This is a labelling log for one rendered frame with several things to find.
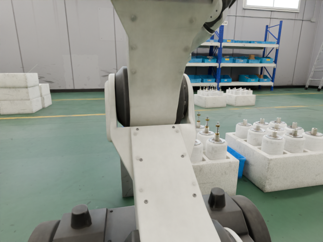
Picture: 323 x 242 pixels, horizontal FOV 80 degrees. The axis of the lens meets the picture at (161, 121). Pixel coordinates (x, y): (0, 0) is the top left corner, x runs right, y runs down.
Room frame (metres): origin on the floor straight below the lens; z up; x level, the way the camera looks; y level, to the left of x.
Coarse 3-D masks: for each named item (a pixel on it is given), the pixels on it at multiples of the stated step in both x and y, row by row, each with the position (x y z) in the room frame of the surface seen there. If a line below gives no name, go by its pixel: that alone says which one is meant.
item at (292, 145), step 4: (284, 136) 0.93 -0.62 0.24; (288, 136) 0.91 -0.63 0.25; (288, 140) 0.90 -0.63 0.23; (292, 140) 0.89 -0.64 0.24; (296, 140) 0.88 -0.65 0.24; (300, 140) 0.88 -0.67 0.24; (304, 140) 0.89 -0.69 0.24; (288, 144) 0.90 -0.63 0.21; (292, 144) 0.89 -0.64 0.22; (296, 144) 0.88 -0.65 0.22; (300, 144) 0.88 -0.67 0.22; (304, 144) 0.90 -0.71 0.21; (284, 148) 0.91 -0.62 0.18; (288, 148) 0.90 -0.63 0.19; (292, 148) 0.89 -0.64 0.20; (296, 148) 0.88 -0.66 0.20; (300, 148) 0.88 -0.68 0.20; (292, 152) 0.88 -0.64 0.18; (296, 152) 0.88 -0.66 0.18; (300, 152) 0.88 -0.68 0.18
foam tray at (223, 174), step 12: (204, 156) 0.83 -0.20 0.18; (228, 156) 0.83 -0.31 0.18; (204, 168) 0.76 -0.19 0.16; (216, 168) 0.77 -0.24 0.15; (228, 168) 0.78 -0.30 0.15; (204, 180) 0.76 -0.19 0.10; (216, 180) 0.77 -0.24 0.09; (228, 180) 0.78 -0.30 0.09; (204, 192) 0.76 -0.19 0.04; (228, 192) 0.78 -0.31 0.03
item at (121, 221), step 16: (224, 192) 0.51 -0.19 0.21; (80, 208) 0.39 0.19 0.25; (112, 208) 0.46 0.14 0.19; (128, 208) 0.46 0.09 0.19; (208, 208) 0.44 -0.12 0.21; (224, 208) 0.44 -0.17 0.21; (64, 224) 0.38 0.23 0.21; (80, 224) 0.37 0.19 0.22; (96, 224) 0.38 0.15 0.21; (112, 224) 0.41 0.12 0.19; (128, 224) 0.41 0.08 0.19; (224, 224) 0.40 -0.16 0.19; (240, 224) 0.41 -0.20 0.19; (64, 240) 0.34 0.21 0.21; (80, 240) 0.35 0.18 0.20; (96, 240) 0.35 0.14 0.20; (112, 240) 0.36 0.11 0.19
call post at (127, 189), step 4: (120, 160) 0.78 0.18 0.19; (120, 164) 0.78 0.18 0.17; (124, 168) 0.78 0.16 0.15; (124, 172) 0.78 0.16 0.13; (124, 176) 0.78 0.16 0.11; (128, 176) 0.78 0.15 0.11; (124, 180) 0.78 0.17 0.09; (128, 180) 0.78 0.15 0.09; (132, 180) 0.78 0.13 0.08; (124, 184) 0.78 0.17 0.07; (128, 184) 0.78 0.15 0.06; (132, 184) 0.78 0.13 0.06; (124, 188) 0.78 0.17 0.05; (128, 188) 0.78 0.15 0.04; (132, 188) 0.78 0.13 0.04; (124, 192) 0.78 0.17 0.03; (128, 192) 0.78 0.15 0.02; (132, 192) 0.78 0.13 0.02; (124, 196) 0.78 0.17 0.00; (128, 196) 0.78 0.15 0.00
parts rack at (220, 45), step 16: (240, 48) 6.32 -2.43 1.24; (256, 48) 6.43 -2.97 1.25; (272, 48) 6.13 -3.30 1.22; (192, 64) 5.40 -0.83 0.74; (208, 64) 5.49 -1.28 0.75; (224, 64) 5.59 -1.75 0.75; (240, 64) 5.69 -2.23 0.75; (256, 64) 5.79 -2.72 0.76; (272, 64) 5.89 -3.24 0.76; (272, 80) 5.95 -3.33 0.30
